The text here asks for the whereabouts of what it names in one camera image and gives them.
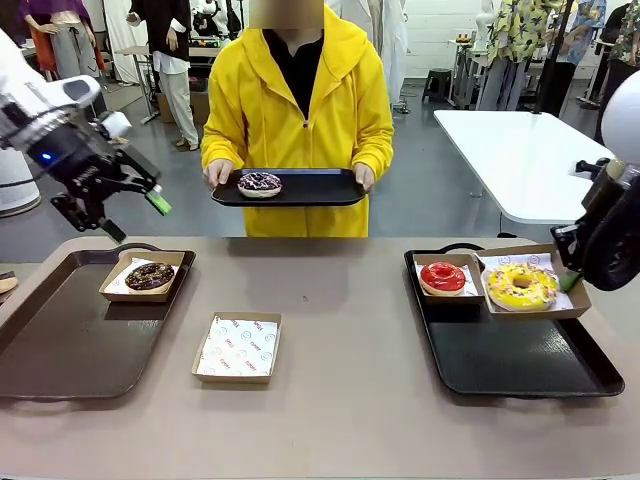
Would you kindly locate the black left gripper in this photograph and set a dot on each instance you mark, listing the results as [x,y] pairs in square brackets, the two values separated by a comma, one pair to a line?
[75,165]

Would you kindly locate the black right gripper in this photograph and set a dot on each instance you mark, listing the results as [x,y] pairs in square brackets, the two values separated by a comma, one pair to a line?
[617,245]

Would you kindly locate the brown paper food box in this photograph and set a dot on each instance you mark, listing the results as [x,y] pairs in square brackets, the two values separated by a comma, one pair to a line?
[135,297]
[452,300]
[230,378]
[582,300]

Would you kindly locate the white smiley print paper liner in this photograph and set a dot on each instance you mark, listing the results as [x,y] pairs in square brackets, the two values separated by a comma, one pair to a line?
[235,345]
[472,280]
[545,260]
[116,281]

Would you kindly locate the chocolate sprinkled donut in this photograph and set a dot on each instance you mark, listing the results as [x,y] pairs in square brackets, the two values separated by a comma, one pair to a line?
[140,280]

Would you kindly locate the yellow sprinkled donut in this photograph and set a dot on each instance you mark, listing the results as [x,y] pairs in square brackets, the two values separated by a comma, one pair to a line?
[500,290]

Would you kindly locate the purple sprinkled donut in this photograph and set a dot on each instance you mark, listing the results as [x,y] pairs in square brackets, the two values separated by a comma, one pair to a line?
[247,187]

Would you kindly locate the red glazed donut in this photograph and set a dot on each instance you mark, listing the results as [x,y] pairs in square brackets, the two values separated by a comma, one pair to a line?
[432,280]

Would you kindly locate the person's right forearm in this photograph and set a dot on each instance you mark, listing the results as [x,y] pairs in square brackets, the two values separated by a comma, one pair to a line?
[220,147]

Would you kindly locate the person's left forearm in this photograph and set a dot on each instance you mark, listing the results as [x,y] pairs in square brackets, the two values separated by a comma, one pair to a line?
[372,150]

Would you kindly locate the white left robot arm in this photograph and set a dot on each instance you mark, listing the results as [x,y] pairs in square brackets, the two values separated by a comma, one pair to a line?
[15,75]

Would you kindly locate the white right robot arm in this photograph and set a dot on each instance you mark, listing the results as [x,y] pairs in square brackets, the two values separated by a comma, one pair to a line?
[625,120]

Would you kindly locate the person's right hand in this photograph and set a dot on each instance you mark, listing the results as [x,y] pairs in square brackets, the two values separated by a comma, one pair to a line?
[217,172]

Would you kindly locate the person's left hand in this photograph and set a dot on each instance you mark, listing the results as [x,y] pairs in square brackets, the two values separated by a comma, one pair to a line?
[364,176]

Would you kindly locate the cardboard box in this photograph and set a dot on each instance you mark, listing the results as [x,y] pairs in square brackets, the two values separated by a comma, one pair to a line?
[200,107]

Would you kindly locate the mannequin in black top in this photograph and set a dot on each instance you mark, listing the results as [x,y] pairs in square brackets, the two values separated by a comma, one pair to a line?
[172,85]

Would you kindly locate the white folding table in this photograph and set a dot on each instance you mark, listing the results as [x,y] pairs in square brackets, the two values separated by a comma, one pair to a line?
[525,150]

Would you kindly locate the wooden background table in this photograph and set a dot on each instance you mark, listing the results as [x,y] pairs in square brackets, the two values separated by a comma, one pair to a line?
[132,50]

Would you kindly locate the mannequin in purple orange outfit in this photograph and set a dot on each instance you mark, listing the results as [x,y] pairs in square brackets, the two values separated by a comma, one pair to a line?
[65,45]

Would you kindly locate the black pole stand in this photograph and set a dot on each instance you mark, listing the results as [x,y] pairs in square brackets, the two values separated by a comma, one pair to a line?
[552,60]

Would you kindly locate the person in yellow hoodie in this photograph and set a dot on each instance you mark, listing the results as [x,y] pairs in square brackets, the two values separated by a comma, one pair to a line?
[340,100]

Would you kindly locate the dark plastic stool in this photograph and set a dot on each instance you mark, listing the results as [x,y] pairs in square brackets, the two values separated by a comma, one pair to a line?
[437,75]

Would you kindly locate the mannequin in yellow floral shirt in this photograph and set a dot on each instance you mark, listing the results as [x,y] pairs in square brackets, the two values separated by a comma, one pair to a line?
[520,30]

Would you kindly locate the mannequin in dark floral shirt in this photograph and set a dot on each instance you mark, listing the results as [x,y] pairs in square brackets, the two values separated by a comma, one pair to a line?
[625,30]

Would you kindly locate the mannequin in blue floral shirt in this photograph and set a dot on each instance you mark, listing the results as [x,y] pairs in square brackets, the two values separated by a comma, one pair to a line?
[590,20]

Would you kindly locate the mannequin in white coat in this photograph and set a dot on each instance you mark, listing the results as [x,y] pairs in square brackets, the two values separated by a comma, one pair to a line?
[395,55]

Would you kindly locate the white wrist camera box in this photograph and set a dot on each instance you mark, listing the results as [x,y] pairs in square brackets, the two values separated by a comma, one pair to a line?
[116,124]

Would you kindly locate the white round pedestal base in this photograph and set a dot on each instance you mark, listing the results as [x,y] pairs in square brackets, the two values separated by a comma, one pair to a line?
[15,195]

